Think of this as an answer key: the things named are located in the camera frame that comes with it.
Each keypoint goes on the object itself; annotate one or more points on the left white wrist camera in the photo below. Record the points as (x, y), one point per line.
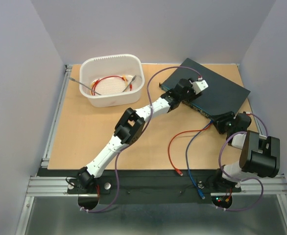
(199, 86)

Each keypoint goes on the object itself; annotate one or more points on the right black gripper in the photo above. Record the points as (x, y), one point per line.
(219, 123)

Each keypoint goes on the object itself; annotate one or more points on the white plastic tub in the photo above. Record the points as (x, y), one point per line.
(112, 80)

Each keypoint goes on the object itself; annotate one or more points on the aluminium frame rail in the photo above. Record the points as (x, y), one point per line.
(44, 183)

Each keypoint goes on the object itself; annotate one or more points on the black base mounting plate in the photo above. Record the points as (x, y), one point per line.
(149, 186)

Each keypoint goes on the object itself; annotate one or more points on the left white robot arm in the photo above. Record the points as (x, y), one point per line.
(131, 126)

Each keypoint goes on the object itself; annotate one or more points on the dark network switch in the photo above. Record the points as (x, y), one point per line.
(221, 96)

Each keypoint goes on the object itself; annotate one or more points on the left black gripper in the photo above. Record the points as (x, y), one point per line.
(193, 96)

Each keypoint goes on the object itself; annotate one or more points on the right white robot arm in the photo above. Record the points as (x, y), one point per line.
(260, 154)

